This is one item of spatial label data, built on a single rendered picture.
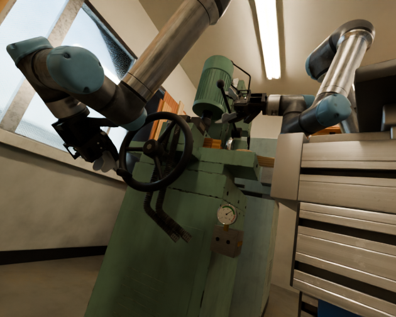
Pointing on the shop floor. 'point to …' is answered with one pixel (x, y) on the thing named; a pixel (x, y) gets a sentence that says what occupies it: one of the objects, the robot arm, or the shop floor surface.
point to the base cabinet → (165, 261)
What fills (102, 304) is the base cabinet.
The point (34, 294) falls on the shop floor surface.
